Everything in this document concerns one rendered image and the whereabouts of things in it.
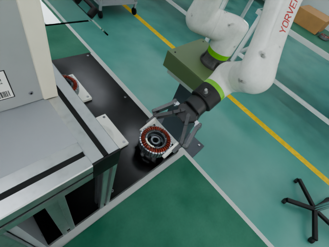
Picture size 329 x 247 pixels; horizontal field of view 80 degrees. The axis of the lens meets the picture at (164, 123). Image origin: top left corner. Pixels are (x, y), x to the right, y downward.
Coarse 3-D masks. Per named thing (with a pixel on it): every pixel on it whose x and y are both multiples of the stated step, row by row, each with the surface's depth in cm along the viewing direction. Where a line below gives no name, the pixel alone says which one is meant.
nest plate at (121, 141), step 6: (102, 120) 71; (108, 120) 72; (102, 126) 70; (108, 126) 70; (114, 126) 71; (108, 132) 69; (114, 132) 69; (114, 138) 68; (120, 138) 69; (120, 144) 67; (126, 144) 68
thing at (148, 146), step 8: (144, 128) 67; (152, 128) 67; (160, 128) 68; (144, 136) 65; (152, 136) 68; (160, 136) 69; (168, 136) 67; (144, 144) 63; (152, 144) 66; (168, 144) 65; (144, 152) 64; (152, 152) 62; (160, 152) 63
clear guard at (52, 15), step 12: (48, 0) 57; (60, 0) 59; (72, 0) 61; (48, 12) 53; (60, 12) 55; (72, 12) 57; (84, 12) 58; (48, 24) 50; (60, 24) 52; (96, 24) 59
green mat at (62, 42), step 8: (64, 24) 105; (48, 32) 98; (56, 32) 99; (64, 32) 101; (72, 32) 103; (48, 40) 94; (56, 40) 96; (64, 40) 97; (72, 40) 99; (56, 48) 92; (64, 48) 94; (72, 48) 95; (80, 48) 97; (56, 56) 89; (64, 56) 90
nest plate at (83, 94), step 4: (72, 76) 80; (80, 84) 79; (80, 88) 77; (84, 88) 78; (80, 92) 76; (84, 92) 77; (80, 96) 75; (84, 96) 76; (88, 96) 76; (84, 100) 75; (88, 100) 76
